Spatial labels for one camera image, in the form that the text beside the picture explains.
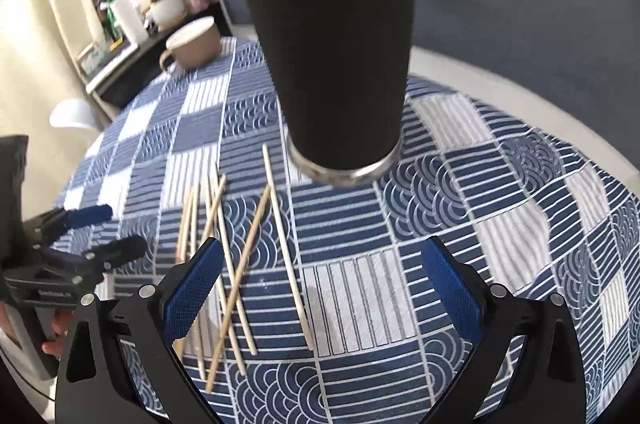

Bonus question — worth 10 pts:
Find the black metal-rimmed cup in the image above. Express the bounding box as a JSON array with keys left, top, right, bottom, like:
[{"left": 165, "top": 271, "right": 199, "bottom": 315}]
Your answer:
[{"left": 244, "top": 0, "right": 420, "bottom": 187}]

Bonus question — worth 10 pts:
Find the pile of wooden chopsticks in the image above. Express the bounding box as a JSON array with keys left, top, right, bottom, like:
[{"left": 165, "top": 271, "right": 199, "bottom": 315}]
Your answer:
[{"left": 172, "top": 144, "right": 316, "bottom": 395}]

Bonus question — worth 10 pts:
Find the white chair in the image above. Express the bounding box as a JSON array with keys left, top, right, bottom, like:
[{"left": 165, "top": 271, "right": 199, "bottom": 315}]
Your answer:
[{"left": 49, "top": 98, "right": 103, "bottom": 130}]

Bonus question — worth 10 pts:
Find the white power strip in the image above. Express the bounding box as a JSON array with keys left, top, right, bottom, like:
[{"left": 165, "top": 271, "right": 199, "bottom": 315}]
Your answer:
[{"left": 86, "top": 44, "right": 141, "bottom": 94}]

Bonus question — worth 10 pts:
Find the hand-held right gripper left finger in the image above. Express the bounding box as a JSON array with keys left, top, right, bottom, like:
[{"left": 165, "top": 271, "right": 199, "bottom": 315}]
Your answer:
[{"left": 55, "top": 237, "right": 226, "bottom": 424}]

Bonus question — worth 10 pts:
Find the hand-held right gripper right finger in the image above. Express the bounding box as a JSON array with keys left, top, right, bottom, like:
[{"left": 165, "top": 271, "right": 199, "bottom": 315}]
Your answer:
[{"left": 421, "top": 235, "right": 586, "bottom": 424}]

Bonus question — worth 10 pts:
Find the glass jar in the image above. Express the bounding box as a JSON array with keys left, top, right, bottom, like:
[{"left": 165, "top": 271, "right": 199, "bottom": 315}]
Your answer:
[{"left": 76, "top": 42, "right": 108, "bottom": 75}]

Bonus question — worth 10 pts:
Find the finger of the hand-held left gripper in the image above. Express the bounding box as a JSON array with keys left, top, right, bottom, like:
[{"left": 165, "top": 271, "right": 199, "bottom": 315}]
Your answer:
[
  {"left": 30, "top": 203, "right": 114, "bottom": 243},
  {"left": 42, "top": 235, "right": 149, "bottom": 280}
]

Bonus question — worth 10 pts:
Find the blue white patterned tablecloth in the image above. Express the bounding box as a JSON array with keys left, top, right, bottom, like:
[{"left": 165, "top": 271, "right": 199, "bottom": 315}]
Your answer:
[{"left": 50, "top": 35, "right": 640, "bottom": 424}]

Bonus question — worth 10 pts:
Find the black side cabinet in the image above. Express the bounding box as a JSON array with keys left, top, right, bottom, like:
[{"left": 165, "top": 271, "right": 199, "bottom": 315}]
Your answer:
[{"left": 85, "top": 22, "right": 233, "bottom": 110}]

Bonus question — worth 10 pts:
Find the white cylindrical bottle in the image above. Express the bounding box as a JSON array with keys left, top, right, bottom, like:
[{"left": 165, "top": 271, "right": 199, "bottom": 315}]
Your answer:
[{"left": 111, "top": 0, "right": 150, "bottom": 45}]

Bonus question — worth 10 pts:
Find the cream curtain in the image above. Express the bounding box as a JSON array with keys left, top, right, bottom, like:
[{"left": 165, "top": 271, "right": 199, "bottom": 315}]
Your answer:
[{"left": 0, "top": 0, "right": 96, "bottom": 145}]

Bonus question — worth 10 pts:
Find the person's left hand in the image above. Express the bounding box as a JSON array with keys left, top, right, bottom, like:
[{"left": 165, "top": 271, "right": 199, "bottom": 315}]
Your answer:
[{"left": 42, "top": 309, "right": 75, "bottom": 359}]

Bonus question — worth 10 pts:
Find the beige ceramic mug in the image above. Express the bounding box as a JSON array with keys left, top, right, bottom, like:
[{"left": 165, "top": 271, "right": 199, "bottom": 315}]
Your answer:
[{"left": 159, "top": 16, "right": 222, "bottom": 73}]

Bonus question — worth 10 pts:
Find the potted plant in white pot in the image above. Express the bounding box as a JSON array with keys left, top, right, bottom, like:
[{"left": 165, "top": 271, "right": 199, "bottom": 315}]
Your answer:
[{"left": 149, "top": 0, "right": 187, "bottom": 31}]

